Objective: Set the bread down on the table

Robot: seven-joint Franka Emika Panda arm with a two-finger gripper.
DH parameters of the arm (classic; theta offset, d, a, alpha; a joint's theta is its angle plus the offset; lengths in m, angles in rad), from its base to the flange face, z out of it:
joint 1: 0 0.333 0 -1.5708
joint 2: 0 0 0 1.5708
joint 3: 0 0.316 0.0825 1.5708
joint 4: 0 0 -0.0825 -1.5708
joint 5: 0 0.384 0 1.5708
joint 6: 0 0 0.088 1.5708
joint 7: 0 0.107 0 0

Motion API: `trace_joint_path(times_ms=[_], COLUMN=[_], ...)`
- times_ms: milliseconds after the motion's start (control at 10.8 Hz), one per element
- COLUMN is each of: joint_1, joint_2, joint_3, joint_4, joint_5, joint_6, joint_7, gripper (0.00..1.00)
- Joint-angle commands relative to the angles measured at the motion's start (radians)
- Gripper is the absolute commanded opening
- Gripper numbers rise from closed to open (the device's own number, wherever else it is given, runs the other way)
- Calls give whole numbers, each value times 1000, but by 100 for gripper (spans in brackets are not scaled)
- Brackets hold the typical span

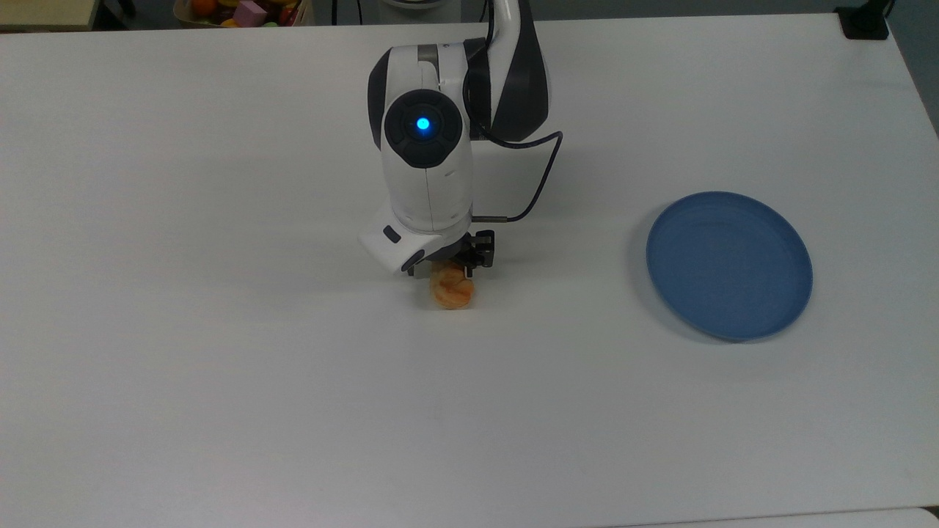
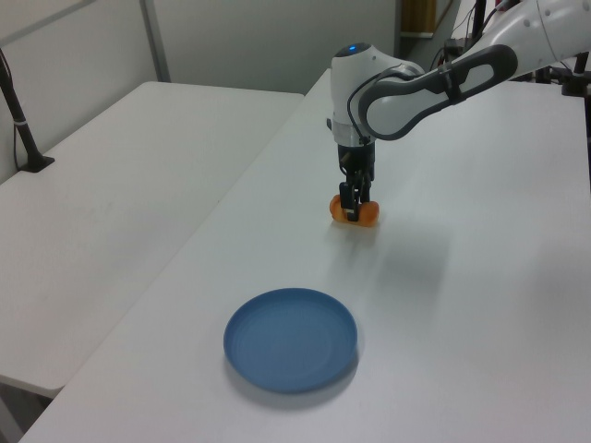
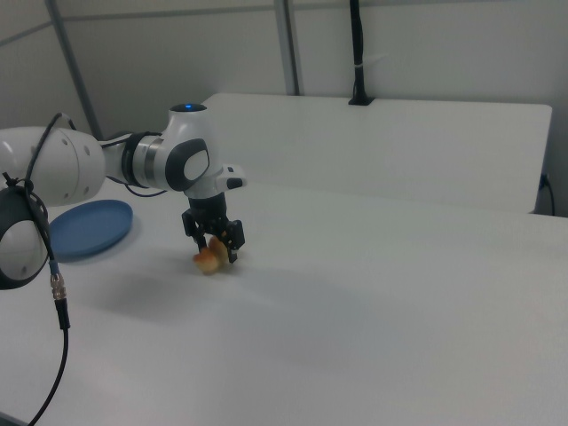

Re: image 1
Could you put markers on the blue round plate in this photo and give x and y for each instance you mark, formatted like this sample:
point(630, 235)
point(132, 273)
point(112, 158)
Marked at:
point(730, 265)

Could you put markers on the black pole clamp base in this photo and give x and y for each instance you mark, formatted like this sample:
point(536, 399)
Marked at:
point(862, 26)

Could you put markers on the black camera pole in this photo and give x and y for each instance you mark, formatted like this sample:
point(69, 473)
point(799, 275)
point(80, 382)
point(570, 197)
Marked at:
point(877, 7)

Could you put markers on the purple toy block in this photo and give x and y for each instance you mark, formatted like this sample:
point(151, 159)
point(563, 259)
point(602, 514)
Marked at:
point(251, 12)

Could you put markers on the basket of toy food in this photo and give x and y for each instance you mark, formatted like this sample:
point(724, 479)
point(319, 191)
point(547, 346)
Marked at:
point(220, 11)

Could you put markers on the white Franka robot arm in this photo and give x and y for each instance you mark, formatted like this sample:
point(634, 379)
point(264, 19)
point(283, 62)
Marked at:
point(429, 147)

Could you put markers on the wooden side table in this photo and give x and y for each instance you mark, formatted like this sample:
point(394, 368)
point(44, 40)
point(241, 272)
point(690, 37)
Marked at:
point(44, 13)

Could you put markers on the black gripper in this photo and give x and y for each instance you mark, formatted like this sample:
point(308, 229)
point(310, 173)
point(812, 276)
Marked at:
point(480, 248)

